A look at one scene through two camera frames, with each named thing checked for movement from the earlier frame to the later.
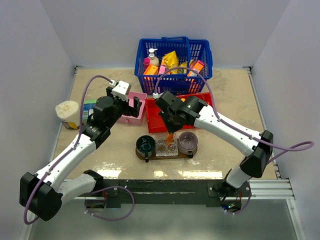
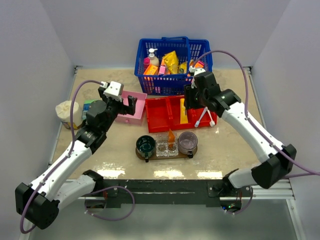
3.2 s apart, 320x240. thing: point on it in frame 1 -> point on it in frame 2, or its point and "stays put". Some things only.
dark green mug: [145, 145] stays put
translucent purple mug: [187, 142] stays put
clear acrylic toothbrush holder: [163, 148] stays put
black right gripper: [171, 128] -> [189, 102]
